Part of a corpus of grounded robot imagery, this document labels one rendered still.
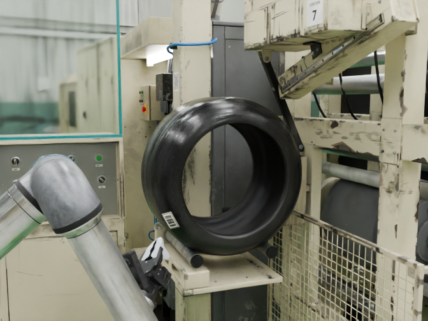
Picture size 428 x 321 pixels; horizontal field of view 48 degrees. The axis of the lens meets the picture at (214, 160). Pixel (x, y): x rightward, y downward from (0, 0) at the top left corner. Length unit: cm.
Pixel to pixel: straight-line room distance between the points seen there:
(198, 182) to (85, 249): 96
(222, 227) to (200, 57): 68
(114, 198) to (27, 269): 48
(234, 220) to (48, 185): 101
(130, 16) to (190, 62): 928
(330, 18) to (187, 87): 69
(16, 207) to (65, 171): 16
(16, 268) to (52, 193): 124
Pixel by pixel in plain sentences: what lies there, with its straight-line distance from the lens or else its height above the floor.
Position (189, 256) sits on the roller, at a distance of 164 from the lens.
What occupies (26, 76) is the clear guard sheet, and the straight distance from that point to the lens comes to 218.
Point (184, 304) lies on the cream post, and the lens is 209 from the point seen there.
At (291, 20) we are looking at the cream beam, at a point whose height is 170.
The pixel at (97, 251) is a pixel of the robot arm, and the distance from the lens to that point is 108.
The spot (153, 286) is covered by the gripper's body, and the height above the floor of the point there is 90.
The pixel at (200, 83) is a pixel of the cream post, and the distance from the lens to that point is 193.
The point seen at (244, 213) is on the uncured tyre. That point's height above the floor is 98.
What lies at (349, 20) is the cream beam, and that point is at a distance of 151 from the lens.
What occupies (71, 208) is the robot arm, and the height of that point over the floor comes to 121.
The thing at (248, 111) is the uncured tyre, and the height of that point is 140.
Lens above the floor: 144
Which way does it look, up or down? 7 degrees down
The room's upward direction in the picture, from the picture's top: straight up
